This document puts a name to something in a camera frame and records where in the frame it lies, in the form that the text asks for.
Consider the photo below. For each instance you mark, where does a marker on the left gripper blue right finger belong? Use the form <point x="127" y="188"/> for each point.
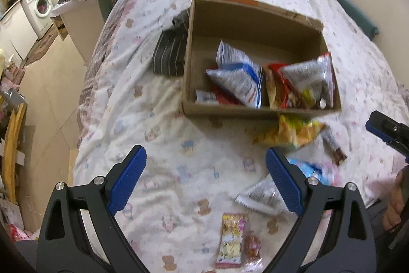
<point x="289" y="180"/>

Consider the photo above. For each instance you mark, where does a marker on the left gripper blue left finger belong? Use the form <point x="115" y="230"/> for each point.
<point x="123" y="177"/>

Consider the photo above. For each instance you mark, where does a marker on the silver white snack bag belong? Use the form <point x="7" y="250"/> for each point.
<point x="263" y="197"/>

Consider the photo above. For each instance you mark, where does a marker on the blue yellow snack bag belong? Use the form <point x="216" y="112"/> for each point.
<point x="310" y="170"/>

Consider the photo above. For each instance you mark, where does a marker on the pink snack pouch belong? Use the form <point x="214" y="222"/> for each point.
<point x="330" y="174"/>

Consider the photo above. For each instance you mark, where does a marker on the yellow chip bag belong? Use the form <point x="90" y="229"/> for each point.
<point x="290" y="132"/>

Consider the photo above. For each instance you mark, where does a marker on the brown chocolate bar wrapper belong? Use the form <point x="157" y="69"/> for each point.
<point x="331" y="143"/>

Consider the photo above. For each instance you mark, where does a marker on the cartoon bear candy packet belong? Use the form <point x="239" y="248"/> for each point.
<point x="230" y="253"/>

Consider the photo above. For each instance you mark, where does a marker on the clear small snack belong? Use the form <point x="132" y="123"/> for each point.
<point x="252" y="260"/>

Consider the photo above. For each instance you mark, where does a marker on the large red snack bag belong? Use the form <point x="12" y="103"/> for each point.
<point x="286" y="95"/>

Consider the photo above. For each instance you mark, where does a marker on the orange brown snack packet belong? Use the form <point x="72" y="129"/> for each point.
<point x="271" y="87"/>

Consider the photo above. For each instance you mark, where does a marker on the red sauce packet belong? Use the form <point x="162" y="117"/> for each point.
<point x="224" y="97"/>

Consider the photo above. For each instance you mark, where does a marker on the white snack bar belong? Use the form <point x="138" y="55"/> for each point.
<point x="206" y="97"/>

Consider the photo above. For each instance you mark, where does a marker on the blue white snack bag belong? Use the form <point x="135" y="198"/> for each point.
<point x="237" y="75"/>

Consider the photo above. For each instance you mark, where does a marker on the white red-edged snack bag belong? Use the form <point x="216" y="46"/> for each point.
<point x="313" y="81"/>

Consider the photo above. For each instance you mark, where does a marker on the person's right hand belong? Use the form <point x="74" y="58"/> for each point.
<point x="392" y="215"/>

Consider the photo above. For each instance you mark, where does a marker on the white patterned bed quilt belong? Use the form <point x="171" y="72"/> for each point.
<point x="197" y="166"/>

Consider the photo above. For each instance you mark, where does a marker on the wooden drying rack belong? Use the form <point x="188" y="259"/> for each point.
<point x="9" y="158"/>

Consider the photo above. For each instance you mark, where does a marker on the dark striped cloth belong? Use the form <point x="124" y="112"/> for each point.
<point x="169" y="53"/>

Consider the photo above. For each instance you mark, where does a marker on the brown cardboard box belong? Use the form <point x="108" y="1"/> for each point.
<point x="266" y="33"/>

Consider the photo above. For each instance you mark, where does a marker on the brown door mat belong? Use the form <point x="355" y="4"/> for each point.
<point x="40" y="48"/>

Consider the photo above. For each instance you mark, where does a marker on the white kitchen cabinet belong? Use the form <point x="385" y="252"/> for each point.
<point x="19" y="30"/>

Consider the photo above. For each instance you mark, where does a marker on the white washing machine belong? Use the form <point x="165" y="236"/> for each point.
<point x="38" y="14"/>

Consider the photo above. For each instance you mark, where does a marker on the teal cushion by wall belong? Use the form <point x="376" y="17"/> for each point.
<point x="360" y="19"/>

